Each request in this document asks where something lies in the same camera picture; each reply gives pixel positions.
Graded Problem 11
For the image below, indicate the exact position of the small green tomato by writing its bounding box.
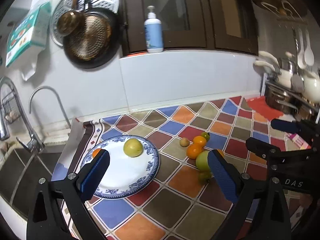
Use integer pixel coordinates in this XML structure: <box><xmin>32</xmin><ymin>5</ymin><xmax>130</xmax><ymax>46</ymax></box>
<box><xmin>201</xmin><ymin>132</ymin><xmax>210</xmax><ymax>141</ymax></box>

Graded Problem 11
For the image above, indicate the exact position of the small orange mandarin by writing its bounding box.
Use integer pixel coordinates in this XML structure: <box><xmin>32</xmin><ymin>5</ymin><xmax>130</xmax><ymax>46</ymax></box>
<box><xmin>92</xmin><ymin>148</ymin><xmax>101</xmax><ymax>158</ymax></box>

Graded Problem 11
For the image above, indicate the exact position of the colourful checkered table mat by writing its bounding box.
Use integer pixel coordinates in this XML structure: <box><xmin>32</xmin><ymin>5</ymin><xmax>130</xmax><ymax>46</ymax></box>
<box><xmin>53</xmin><ymin>96</ymin><xmax>307</xmax><ymax>239</ymax></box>

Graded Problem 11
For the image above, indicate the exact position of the perforated steel steamer plate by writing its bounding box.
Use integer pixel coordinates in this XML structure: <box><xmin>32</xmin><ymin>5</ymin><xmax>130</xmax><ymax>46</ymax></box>
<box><xmin>49</xmin><ymin>0</ymin><xmax>119</xmax><ymax>47</ymax></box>

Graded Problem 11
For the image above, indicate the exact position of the round orange fruit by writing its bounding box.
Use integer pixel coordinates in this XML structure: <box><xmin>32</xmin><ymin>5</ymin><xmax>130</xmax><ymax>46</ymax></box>
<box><xmin>193</xmin><ymin>135</ymin><xmax>207</xmax><ymax>147</ymax></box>

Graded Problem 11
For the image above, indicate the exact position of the stainless steel sink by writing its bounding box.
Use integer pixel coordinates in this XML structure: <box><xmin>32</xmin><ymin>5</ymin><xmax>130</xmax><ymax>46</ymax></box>
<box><xmin>1</xmin><ymin>145</ymin><xmax>65</xmax><ymax>220</ymax></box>

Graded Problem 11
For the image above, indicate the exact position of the wire sink basket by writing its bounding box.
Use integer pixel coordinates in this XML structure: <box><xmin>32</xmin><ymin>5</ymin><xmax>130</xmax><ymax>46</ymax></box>
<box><xmin>2</xmin><ymin>91</ymin><xmax>21</xmax><ymax>124</ymax></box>

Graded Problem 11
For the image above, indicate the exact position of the teal white paper box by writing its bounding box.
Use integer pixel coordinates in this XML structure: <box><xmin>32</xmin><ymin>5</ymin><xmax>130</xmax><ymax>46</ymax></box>
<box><xmin>5</xmin><ymin>2</ymin><xmax>52</xmax><ymax>68</ymax></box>

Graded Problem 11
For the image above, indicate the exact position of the dark brown wooden window frame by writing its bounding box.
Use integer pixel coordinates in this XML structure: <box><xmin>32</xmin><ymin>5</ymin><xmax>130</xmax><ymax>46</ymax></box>
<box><xmin>119</xmin><ymin>0</ymin><xmax>258</xmax><ymax>56</ymax></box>

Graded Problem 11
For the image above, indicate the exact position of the small beige fruit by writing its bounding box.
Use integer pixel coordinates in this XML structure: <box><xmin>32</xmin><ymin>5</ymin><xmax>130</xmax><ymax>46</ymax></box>
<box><xmin>180</xmin><ymin>138</ymin><xmax>190</xmax><ymax>147</ymax></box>

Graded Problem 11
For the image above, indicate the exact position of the stainless steel pot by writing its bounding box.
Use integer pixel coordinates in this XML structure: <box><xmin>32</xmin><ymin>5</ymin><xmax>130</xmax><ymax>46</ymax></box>
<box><xmin>265</xmin><ymin>83</ymin><xmax>319</xmax><ymax>122</ymax></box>

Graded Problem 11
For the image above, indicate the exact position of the yellow-green apple on plate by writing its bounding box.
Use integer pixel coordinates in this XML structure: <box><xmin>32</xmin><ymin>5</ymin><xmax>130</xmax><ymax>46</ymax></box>
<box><xmin>123</xmin><ymin>138</ymin><xmax>143</xmax><ymax>158</ymax></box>

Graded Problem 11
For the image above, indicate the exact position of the tall chrome sink faucet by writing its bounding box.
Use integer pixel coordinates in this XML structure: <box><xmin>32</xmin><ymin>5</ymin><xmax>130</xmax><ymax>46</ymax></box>
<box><xmin>0</xmin><ymin>76</ymin><xmax>46</xmax><ymax>155</ymax></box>

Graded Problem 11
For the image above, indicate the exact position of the blue white porcelain plate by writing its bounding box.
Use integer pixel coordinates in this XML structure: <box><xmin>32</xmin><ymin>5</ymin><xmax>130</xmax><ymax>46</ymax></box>
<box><xmin>81</xmin><ymin>135</ymin><xmax>160</xmax><ymax>199</ymax></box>

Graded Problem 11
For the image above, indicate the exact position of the small orange tangerine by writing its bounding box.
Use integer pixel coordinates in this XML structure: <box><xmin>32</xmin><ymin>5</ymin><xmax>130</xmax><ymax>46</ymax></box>
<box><xmin>217</xmin><ymin>149</ymin><xmax>225</xmax><ymax>157</ymax></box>

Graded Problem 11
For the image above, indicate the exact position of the white blue pump bottle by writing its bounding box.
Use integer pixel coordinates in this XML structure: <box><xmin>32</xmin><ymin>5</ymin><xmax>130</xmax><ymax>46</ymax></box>
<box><xmin>144</xmin><ymin>5</ymin><xmax>164</xmax><ymax>53</ymax></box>

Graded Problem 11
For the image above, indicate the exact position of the white pot handle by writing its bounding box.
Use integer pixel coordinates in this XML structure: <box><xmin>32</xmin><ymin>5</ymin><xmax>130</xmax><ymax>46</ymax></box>
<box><xmin>254</xmin><ymin>60</ymin><xmax>276</xmax><ymax>74</ymax></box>
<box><xmin>258</xmin><ymin>50</ymin><xmax>280</xmax><ymax>69</ymax></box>

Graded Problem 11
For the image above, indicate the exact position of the white plastic spoon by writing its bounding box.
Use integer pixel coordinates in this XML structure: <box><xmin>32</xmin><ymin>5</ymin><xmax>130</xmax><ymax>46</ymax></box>
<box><xmin>297</xmin><ymin>28</ymin><xmax>307</xmax><ymax>69</ymax></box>
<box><xmin>304</xmin><ymin>29</ymin><xmax>315</xmax><ymax>66</ymax></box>

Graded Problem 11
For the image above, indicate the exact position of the small green-yellow tomato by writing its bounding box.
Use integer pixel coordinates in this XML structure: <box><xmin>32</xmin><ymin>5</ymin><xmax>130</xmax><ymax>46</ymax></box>
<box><xmin>199</xmin><ymin>171</ymin><xmax>212</xmax><ymax>184</ymax></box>

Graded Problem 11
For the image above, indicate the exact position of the perforated brass strainer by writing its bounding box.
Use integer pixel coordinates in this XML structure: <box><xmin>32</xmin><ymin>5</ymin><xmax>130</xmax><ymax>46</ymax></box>
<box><xmin>63</xmin><ymin>15</ymin><xmax>111</xmax><ymax>61</ymax></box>

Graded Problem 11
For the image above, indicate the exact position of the red foam mat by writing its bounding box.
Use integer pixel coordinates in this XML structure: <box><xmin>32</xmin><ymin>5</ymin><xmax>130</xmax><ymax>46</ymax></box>
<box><xmin>247</xmin><ymin>96</ymin><xmax>284</xmax><ymax>121</ymax></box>

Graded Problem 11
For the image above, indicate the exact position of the curved chrome faucet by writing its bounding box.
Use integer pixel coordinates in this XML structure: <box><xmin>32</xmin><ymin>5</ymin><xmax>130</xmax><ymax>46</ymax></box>
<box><xmin>28</xmin><ymin>86</ymin><xmax>71</xmax><ymax>129</ymax></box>

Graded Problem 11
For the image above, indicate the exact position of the black frying pan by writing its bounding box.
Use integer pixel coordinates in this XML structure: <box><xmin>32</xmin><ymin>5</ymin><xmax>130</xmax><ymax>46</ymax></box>
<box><xmin>63</xmin><ymin>7</ymin><xmax>122</xmax><ymax>69</ymax></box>

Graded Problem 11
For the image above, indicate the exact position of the large green pomelo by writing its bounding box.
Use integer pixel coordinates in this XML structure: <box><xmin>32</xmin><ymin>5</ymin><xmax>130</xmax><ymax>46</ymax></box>
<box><xmin>196</xmin><ymin>151</ymin><xmax>210</xmax><ymax>172</ymax></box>

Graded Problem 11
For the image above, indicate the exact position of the small brass ladle pot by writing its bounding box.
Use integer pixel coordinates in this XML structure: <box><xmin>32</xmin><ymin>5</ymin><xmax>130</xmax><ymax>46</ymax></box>
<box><xmin>57</xmin><ymin>0</ymin><xmax>85</xmax><ymax>37</ymax></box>

